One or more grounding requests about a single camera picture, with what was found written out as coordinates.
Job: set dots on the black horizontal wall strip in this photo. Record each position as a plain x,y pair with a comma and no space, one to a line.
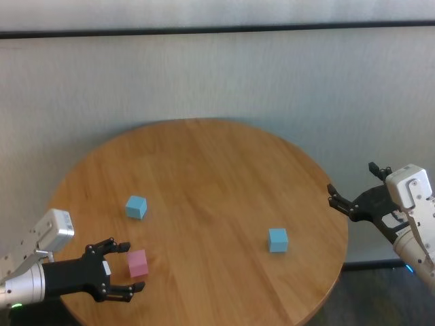
217,28

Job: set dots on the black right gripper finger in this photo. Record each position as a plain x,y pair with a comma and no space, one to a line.
340,203
377,169

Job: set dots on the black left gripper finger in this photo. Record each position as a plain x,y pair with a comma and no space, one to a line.
112,247
122,292

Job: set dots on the blue cube block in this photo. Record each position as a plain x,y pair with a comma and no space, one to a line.
278,241
136,207

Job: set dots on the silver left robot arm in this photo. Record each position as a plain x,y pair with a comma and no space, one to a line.
23,287

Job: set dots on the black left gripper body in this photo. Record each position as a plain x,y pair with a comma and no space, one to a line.
78,276

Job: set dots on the pink cube block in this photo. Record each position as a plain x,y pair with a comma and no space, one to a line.
138,265

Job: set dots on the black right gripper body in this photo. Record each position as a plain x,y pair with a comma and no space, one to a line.
372,205

